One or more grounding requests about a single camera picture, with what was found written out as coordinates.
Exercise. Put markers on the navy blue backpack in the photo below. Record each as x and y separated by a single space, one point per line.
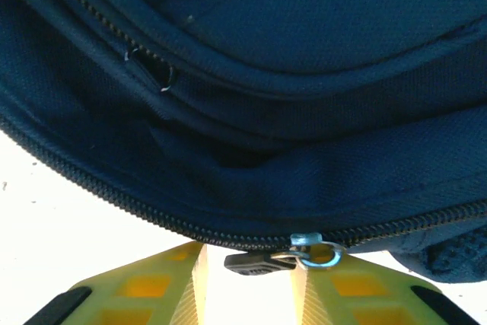
266 74

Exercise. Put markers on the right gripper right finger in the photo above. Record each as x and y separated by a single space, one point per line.
361 294

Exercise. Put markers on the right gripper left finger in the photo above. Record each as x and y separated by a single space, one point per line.
144 290

